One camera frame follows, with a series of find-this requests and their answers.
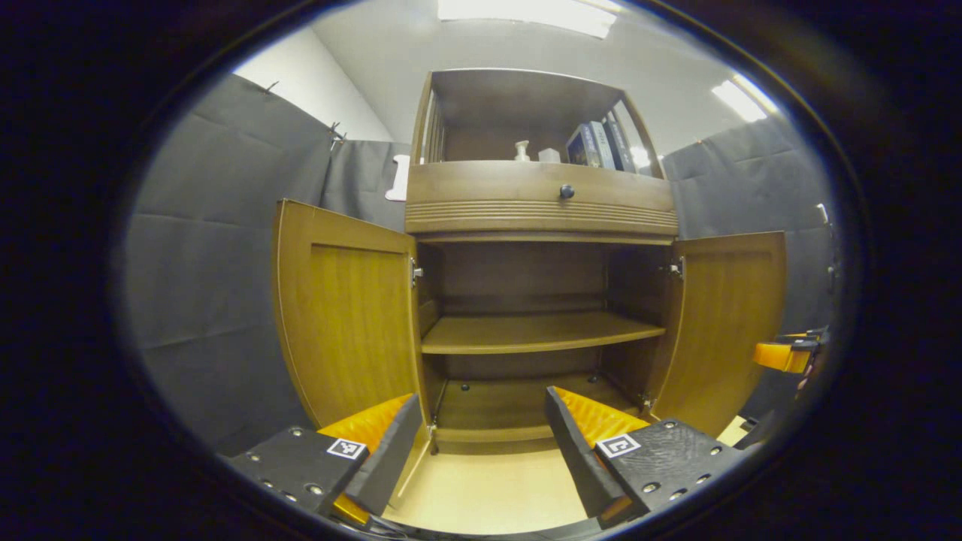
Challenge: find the large ceiling light panel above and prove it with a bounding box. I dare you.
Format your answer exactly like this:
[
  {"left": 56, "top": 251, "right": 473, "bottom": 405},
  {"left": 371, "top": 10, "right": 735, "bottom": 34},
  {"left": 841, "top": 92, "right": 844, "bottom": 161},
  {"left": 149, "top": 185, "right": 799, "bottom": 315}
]
[{"left": 437, "top": 0, "right": 625, "bottom": 40}]

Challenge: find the grey book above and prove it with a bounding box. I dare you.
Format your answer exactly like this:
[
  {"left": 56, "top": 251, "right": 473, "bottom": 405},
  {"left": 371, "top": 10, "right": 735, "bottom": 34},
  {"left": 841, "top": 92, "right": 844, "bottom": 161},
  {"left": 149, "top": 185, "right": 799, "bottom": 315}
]
[{"left": 588, "top": 120, "right": 617, "bottom": 171}]

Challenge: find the dark book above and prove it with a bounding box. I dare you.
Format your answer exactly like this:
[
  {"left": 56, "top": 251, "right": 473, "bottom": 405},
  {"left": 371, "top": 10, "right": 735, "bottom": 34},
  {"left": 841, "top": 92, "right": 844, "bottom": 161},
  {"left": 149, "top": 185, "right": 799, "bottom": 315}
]
[{"left": 603, "top": 111, "right": 638, "bottom": 174}]

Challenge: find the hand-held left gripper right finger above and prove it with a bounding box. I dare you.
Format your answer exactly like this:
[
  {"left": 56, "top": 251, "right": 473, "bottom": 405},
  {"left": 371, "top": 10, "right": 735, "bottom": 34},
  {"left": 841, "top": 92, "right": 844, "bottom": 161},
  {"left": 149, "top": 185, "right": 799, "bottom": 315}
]
[{"left": 544, "top": 385, "right": 746, "bottom": 530}]

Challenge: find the wooden cabinet door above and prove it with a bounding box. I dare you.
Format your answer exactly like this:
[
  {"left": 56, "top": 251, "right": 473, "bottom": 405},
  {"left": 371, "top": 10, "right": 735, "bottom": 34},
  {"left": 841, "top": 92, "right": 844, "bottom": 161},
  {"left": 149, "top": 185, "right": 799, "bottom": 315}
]
[
  {"left": 645, "top": 231, "right": 788, "bottom": 438},
  {"left": 272, "top": 198, "right": 431, "bottom": 431}
]

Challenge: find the black backdrop cloth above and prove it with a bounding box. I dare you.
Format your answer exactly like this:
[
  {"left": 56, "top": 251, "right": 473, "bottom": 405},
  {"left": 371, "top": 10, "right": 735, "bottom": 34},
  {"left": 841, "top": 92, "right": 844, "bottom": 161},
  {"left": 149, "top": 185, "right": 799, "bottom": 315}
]
[
  {"left": 124, "top": 73, "right": 346, "bottom": 455},
  {"left": 661, "top": 113, "right": 839, "bottom": 422},
  {"left": 322, "top": 139, "right": 413, "bottom": 234}
]

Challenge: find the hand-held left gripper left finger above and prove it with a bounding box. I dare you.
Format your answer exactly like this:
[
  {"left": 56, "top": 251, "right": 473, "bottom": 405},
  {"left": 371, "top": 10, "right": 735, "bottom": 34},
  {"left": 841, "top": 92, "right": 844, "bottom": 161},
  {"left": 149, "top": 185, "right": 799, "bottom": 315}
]
[{"left": 225, "top": 392, "right": 423, "bottom": 527}]

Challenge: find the wooden double-door shoe cabinet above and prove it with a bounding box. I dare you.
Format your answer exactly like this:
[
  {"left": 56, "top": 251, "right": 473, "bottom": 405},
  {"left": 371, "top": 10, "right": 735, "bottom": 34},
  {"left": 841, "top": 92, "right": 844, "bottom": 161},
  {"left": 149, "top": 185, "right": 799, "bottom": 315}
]
[{"left": 404, "top": 68, "right": 681, "bottom": 455}]

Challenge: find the blue book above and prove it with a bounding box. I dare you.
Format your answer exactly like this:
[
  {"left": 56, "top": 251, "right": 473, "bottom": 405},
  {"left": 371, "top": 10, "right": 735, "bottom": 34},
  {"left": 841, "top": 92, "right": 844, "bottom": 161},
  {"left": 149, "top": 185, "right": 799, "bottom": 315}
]
[{"left": 565, "top": 124, "right": 600, "bottom": 168}]

